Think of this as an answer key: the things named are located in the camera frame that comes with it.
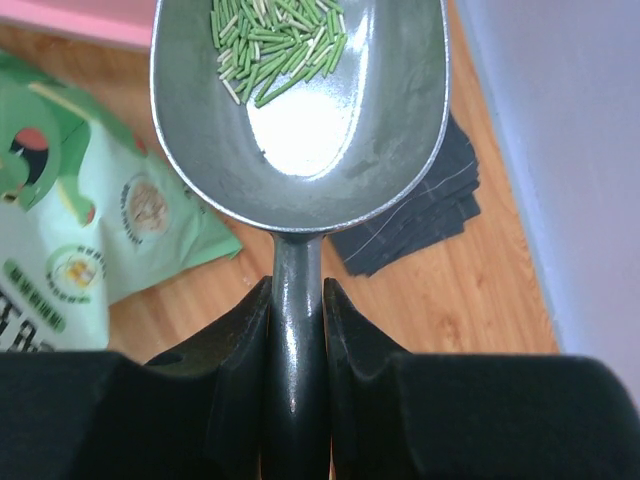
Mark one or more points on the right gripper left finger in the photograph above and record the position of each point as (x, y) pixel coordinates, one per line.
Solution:
(191, 412)

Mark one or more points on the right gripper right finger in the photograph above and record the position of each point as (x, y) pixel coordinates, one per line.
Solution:
(403, 415)

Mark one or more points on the green litter bag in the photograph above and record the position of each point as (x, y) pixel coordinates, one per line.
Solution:
(89, 215)

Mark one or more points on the grey metal scoop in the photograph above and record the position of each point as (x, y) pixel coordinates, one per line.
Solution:
(325, 155)

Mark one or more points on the pink litter box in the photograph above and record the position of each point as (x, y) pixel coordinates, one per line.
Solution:
(125, 23)

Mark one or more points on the green cat litter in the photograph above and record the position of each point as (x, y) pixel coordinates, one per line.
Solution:
(267, 47)

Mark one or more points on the dark checked folded cloth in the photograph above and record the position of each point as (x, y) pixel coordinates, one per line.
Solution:
(436, 209)

